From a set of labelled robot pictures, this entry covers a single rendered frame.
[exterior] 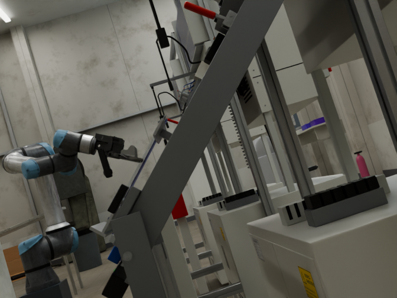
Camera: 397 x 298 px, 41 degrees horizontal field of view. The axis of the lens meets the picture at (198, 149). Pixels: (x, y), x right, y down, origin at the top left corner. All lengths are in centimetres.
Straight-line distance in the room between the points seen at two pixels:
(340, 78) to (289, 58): 664
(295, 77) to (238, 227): 73
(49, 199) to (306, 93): 128
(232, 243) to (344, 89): 692
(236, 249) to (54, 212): 85
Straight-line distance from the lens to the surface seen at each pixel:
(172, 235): 209
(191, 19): 247
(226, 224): 237
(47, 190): 254
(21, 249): 252
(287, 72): 249
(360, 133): 908
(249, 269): 240
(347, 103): 907
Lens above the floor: 77
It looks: 4 degrees up
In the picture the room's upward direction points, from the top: 18 degrees counter-clockwise
